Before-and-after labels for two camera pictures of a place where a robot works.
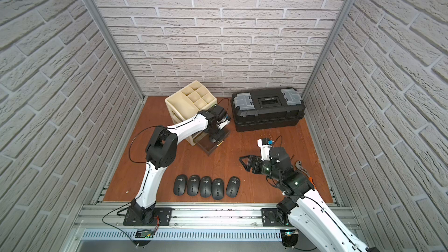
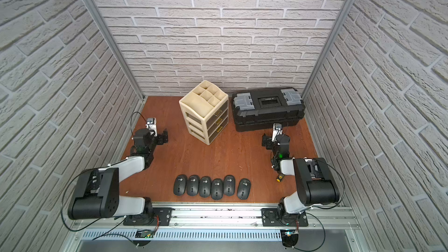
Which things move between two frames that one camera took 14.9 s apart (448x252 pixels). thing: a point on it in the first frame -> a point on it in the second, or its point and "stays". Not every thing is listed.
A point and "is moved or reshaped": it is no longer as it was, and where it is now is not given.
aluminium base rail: (192, 223) stays
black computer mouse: (218, 189) stays
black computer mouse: (180, 184) stays
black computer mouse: (206, 186) stays
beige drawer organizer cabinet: (187, 102) is moved or reshaped
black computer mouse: (233, 186) is moved or reshaped
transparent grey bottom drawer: (204, 142) is moved or reshaped
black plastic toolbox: (265, 109) stays
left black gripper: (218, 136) -> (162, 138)
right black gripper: (253, 160) -> (269, 140)
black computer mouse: (193, 185) stays
